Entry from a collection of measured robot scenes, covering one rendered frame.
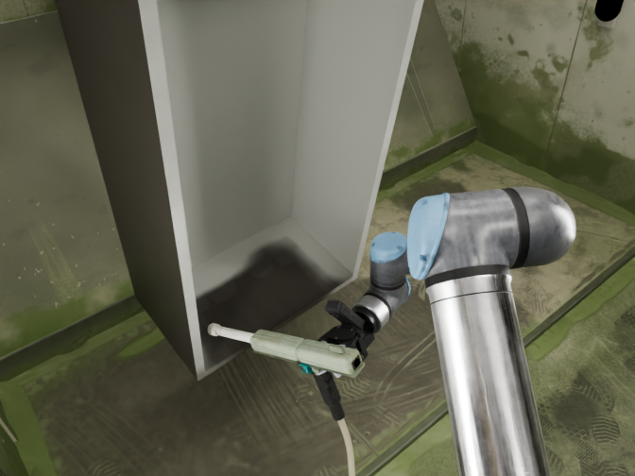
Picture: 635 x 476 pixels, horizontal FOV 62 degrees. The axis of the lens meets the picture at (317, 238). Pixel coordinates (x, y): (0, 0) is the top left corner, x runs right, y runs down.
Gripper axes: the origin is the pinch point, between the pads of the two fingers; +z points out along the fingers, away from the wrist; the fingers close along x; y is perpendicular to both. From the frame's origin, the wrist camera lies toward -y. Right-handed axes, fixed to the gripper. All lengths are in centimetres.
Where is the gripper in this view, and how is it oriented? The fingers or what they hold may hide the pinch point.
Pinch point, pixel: (315, 365)
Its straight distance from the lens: 121.7
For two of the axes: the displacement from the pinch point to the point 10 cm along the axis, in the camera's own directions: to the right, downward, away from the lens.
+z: -5.8, 4.9, -6.5
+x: -7.6, -0.3, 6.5
